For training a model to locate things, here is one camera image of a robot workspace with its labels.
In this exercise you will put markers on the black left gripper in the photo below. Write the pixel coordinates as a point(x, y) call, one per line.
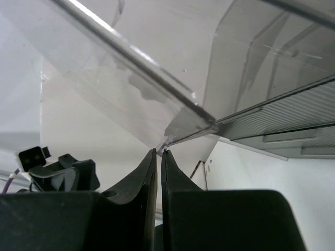
point(67, 174)

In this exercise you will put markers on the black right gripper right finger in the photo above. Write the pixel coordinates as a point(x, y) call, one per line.
point(196, 219)

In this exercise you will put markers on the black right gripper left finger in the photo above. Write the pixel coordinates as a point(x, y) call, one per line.
point(119, 218)

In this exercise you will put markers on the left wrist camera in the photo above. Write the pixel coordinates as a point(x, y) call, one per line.
point(33, 157)

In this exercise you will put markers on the clear plastic organizer box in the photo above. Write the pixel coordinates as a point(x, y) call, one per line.
point(269, 84)

